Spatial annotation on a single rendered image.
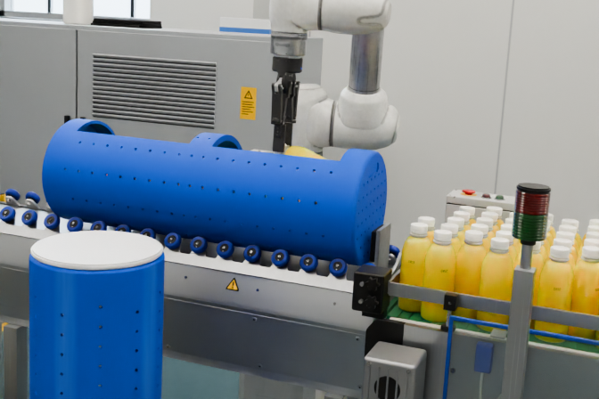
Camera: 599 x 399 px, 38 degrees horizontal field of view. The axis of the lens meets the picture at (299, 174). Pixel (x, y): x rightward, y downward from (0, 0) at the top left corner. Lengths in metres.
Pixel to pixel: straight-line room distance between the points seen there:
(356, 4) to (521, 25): 2.85
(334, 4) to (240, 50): 1.85
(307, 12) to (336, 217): 0.50
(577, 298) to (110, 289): 0.97
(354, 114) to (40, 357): 1.32
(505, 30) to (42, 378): 3.54
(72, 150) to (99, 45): 1.94
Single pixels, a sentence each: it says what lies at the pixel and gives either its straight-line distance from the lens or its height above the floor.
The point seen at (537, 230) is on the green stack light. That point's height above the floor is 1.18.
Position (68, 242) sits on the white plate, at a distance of 1.94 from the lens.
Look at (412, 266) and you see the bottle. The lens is 1.95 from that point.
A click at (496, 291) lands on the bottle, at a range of 1.89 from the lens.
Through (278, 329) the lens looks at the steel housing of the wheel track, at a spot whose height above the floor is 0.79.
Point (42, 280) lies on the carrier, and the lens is 1.84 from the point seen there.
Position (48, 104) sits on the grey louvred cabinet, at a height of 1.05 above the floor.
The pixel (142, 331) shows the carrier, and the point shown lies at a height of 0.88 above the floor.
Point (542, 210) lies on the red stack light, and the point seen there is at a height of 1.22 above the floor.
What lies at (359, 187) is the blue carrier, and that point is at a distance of 1.99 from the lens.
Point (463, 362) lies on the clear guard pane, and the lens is 1.87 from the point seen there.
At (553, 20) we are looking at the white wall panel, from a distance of 4.85.
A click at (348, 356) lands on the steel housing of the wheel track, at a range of 2.11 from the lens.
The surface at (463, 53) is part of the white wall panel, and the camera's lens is 4.90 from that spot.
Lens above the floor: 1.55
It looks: 10 degrees down
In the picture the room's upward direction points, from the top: 3 degrees clockwise
